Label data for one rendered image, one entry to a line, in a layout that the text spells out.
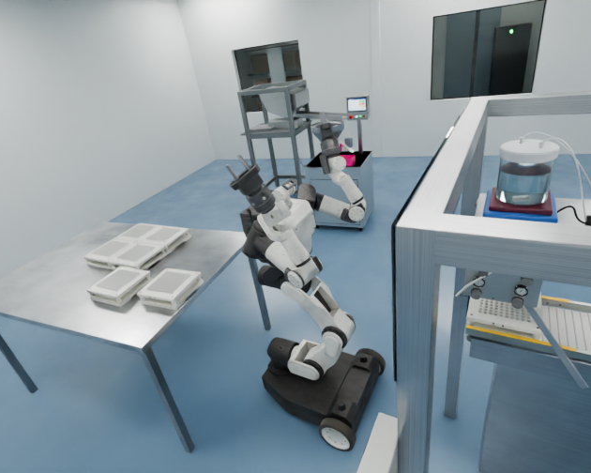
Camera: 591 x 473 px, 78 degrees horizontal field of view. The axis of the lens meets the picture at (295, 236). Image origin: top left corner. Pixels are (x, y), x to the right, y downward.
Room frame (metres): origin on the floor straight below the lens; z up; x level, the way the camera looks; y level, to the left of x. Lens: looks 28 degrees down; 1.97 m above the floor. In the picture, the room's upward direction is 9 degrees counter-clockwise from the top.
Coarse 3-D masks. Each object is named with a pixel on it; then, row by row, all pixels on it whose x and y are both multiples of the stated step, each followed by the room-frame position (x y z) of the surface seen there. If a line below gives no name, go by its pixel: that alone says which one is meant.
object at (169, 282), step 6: (168, 276) 1.74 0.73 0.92; (174, 276) 1.72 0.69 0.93; (180, 276) 1.72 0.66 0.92; (156, 282) 1.69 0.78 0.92; (162, 282) 1.67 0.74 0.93; (168, 282) 1.66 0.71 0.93; (174, 282) 1.66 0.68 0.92; (156, 288) 1.64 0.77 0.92; (162, 288) 1.62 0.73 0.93; (168, 288) 1.61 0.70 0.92
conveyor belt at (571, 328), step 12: (552, 312) 1.06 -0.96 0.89; (564, 312) 1.05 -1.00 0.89; (576, 312) 1.05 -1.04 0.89; (552, 324) 1.00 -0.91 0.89; (564, 324) 0.99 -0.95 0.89; (576, 324) 0.99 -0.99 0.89; (588, 324) 0.98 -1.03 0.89; (540, 336) 0.95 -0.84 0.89; (564, 336) 0.94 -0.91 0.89; (576, 336) 0.93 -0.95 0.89; (588, 336) 0.92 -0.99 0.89; (576, 348) 0.88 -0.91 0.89; (588, 348) 0.87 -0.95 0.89
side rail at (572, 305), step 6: (546, 300) 1.10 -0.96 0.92; (552, 300) 1.09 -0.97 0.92; (570, 300) 1.07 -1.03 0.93; (558, 306) 1.08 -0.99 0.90; (564, 306) 1.07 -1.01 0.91; (570, 306) 1.06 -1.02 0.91; (576, 306) 1.05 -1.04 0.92; (582, 306) 1.04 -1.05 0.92; (588, 306) 1.03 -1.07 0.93; (588, 312) 1.03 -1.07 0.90
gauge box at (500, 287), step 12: (468, 276) 1.00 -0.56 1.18; (492, 276) 0.96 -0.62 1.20; (504, 276) 0.94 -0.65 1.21; (516, 276) 0.92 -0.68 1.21; (468, 288) 0.99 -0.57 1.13; (480, 288) 0.97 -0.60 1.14; (492, 288) 0.95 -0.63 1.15; (504, 288) 0.94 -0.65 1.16; (528, 288) 0.90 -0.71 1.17; (540, 288) 0.88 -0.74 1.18; (504, 300) 0.93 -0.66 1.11; (528, 300) 0.90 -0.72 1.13
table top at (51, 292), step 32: (96, 224) 2.88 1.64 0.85; (128, 224) 2.77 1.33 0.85; (64, 256) 2.36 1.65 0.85; (192, 256) 2.06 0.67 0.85; (224, 256) 2.00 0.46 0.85; (0, 288) 2.04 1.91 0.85; (32, 288) 1.97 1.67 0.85; (64, 288) 1.91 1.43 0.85; (32, 320) 1.63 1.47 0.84; (64, 320) 1.59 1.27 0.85; (96, 320) 1.54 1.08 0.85; (128, 320) 1.50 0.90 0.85; (160, 320) 1.46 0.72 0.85
